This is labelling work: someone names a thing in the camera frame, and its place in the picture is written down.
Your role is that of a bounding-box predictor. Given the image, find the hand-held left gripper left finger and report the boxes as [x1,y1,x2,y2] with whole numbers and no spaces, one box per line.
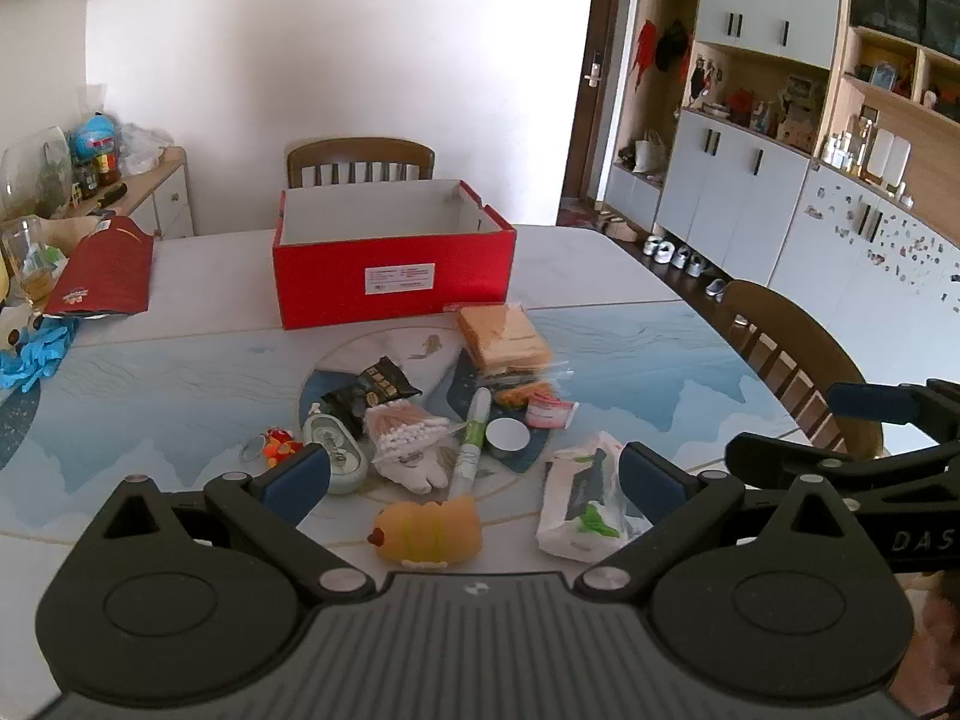
[101,444,376,602]

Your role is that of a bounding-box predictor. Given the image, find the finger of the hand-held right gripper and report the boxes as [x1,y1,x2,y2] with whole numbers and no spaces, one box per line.
[726,433,960,500]
[825,379,960,428]

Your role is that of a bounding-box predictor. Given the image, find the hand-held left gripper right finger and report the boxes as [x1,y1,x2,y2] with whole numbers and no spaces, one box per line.
[575,444,852,605]

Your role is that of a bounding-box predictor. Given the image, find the orange keychain toy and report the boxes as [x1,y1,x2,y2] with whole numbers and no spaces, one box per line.
[241,427,305,472]

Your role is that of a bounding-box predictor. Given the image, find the pale green oval tin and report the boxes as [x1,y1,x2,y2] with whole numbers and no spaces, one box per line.
[302,403,370,496]

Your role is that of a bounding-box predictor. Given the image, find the white wet wipes packet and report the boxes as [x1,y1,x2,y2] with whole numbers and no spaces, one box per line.
[535,431,653,562]

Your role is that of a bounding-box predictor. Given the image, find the black snack packet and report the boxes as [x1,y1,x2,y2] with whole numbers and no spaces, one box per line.
[319,356,422,440]

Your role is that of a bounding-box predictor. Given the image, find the bag of cotton swabs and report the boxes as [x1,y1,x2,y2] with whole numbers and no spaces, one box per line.
[364,403,458,462]

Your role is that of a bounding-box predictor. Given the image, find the small pink white packet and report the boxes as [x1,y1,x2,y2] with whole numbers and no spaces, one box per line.
[525,394,580,430]

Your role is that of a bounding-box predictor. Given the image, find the yellow squishy toy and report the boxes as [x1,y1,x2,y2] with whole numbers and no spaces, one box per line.
[367,496,482,567]

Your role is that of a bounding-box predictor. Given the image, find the round grey tin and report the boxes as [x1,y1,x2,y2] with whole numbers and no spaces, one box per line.
[485,418,532,460]

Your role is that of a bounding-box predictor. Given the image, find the orange snack packet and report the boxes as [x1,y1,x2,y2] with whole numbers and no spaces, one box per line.
[491,379,556,410]

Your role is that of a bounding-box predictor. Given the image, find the green white tube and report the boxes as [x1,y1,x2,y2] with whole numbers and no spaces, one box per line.
[448,388,492,500]

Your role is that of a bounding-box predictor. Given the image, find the red cardboard box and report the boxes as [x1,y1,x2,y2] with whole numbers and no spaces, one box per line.
[271,178,517,331]

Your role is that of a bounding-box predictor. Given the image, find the bagged sliced bread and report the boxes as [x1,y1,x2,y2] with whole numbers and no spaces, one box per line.
[456,304,556,376]

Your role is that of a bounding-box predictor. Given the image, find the person's right forearm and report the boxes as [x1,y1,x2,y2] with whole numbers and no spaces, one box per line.
[911,576,960,717]

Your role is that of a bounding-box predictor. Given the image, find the wooden slat-back chair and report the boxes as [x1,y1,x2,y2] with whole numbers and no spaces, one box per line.
[285,137,436,190]
[712,279,886,458]

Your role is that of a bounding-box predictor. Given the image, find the row of small shoes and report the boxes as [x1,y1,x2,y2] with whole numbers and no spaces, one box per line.
[641,234,728,299]

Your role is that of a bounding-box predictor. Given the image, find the white countertop appliance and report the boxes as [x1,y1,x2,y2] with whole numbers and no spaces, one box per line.
[862,127,912,181]

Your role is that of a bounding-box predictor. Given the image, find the red paper bag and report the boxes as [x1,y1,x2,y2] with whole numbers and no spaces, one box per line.
[43,214,155,318]

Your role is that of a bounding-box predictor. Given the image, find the blue rubber gloves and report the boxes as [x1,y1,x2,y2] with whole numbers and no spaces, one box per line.
[0,317,80,391]

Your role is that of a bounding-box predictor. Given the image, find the white wooden sideboard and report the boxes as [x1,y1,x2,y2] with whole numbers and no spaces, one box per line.
[75,148,196,241]

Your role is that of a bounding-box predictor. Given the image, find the beige paper bag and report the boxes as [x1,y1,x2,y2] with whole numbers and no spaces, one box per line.
[41,214,102,241]

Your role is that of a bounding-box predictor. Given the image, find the clear drinking glass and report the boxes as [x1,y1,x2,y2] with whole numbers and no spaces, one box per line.
[0,216,57,308]

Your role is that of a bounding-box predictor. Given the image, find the dark brown door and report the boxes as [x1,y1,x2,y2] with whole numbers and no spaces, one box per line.
[559,0,638,205]

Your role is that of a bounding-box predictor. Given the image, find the clear plastic bag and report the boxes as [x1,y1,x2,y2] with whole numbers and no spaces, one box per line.
[120,124,173,175]

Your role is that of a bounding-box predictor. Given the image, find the small blue globe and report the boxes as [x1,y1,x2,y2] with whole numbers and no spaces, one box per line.
[69,114,121,162]

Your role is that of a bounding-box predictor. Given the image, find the large glass vase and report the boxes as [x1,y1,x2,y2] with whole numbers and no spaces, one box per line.
[0,126,72,222]

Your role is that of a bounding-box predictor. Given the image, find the red hanging garment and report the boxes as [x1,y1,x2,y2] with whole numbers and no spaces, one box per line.
[630,21,659,91]

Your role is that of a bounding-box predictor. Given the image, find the white wooden wall cabinet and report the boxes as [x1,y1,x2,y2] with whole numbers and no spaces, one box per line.
[604,0,960,361]

